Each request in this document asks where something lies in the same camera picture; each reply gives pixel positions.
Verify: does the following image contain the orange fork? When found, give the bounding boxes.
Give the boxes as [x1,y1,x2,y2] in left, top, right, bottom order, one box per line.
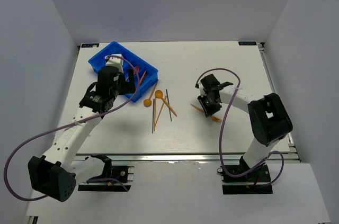
[190,104,222,124]

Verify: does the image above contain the red-orange chopstick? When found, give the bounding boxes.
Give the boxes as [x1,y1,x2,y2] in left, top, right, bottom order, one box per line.
[140,71,147,85]

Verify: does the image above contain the red-orange plastic fork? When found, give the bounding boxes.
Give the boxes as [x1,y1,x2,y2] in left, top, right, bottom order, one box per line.
[133,66,140,75]

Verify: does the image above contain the orange spoon small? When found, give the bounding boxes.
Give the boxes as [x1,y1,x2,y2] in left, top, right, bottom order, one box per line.
[144,81,158,107]

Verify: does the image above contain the orange spoon large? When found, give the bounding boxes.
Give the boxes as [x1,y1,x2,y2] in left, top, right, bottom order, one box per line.
[154,90,164,128]

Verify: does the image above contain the dark green chopstick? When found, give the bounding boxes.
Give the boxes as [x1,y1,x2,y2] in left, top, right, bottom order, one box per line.
[151,99,155,134]
[165,88,173,122]

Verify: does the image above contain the orange chopstick crossing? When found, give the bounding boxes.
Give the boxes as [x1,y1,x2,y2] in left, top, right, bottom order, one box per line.
[161,98,177,116]

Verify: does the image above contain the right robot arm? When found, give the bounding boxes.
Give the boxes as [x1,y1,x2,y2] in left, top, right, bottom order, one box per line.
[195,74,293,181]

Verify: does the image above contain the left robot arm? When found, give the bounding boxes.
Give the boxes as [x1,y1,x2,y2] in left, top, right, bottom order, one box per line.
[28,65,136,202]

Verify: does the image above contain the blue divided plastic tray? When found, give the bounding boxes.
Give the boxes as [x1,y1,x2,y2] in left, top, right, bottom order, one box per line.
[88,41,159,103]

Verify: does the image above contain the orange chopstick long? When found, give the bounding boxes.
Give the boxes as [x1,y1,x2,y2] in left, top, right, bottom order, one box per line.
[153,97,164,131]

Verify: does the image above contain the right table logo sticker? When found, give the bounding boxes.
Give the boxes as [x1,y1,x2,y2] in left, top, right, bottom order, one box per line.
[238,41,257,46]

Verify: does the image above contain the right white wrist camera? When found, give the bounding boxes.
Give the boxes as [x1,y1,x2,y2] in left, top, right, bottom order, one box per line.
[195,82,206,96]

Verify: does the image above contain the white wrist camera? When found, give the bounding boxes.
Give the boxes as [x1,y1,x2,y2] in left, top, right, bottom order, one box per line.
[195,82,206,96]
[105,54,123,73]

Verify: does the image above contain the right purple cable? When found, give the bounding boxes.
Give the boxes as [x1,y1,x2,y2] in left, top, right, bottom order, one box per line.
[195,68,284,189]

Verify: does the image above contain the purple cable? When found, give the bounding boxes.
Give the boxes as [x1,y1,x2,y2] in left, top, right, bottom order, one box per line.
[195,68,284,189]
[3,55,141,202]

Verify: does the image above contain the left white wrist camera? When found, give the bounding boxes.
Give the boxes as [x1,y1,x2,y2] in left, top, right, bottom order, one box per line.
[105,54,123,73]

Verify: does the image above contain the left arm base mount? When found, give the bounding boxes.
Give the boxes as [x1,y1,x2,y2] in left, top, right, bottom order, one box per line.
[78,154,134,192]

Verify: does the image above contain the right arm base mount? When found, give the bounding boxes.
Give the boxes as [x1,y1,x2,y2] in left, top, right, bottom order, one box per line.
[217,164,273,195]

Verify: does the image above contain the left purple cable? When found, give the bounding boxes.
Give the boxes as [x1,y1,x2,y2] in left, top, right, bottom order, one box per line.
[3,55,141,202]

